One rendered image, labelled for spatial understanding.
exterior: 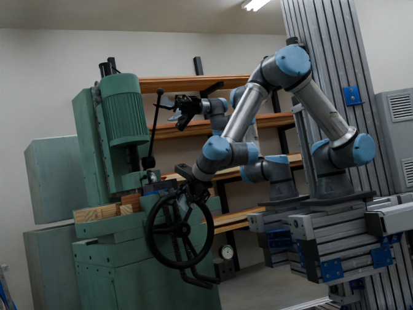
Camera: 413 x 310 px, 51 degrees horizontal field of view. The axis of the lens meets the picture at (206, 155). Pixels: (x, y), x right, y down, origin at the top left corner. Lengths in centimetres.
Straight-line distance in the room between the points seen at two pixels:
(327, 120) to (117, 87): 89
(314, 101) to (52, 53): 325
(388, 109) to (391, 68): 283
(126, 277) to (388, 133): 130
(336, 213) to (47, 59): 332
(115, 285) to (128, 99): 77
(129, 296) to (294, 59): 107
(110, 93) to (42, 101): 240
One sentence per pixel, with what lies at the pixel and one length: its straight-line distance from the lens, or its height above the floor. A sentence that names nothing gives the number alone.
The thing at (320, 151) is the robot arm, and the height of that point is 101.
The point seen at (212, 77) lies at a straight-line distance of 440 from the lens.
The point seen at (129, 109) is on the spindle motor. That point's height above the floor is 134.
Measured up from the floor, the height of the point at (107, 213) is 92.
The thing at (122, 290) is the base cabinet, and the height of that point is 62.
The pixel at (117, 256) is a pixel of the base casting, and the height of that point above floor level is 75.
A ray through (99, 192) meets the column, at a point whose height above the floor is 102.
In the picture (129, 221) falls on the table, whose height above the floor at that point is 87.
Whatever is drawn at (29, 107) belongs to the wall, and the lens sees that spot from 426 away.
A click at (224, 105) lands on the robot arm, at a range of 208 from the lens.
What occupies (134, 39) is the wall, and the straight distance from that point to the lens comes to 476.
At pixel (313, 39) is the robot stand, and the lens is 209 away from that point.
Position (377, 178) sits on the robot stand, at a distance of 211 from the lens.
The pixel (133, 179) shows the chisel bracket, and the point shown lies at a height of 104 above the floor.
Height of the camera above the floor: 95
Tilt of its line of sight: 4 degrees up
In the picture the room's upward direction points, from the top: 11 degrees counter-clockwise
